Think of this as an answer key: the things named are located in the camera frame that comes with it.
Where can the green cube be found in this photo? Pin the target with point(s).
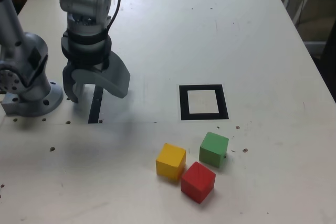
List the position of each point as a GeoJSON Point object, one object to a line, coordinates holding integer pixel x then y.
{"type": "Point", "coordinates": [212, 148]}

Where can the black tape strip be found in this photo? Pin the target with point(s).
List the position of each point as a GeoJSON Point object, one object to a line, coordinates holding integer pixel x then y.
{"type": "Point", "coordinates": [95, 108]}

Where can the black tape square outline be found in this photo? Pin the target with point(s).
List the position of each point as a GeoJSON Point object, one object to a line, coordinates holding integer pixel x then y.
{"type": "Point", "coordinates": [183, 103]}

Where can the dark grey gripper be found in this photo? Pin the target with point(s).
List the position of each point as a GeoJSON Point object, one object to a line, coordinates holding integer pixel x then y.
{"type": "Point", "coordinates": [105, 64]}

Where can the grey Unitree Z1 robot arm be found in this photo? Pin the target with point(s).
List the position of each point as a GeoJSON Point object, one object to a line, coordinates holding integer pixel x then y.
{"type": "Point", "coordinates": [26, 51]}

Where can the yellow cube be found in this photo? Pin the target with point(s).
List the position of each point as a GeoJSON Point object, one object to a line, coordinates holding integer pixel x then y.
{"type": "Point", "coordinates": [170, 159]}

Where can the red cube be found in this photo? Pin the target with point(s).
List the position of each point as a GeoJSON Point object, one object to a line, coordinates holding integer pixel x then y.
{"type": "Point", "coordinates": [198, 182]}

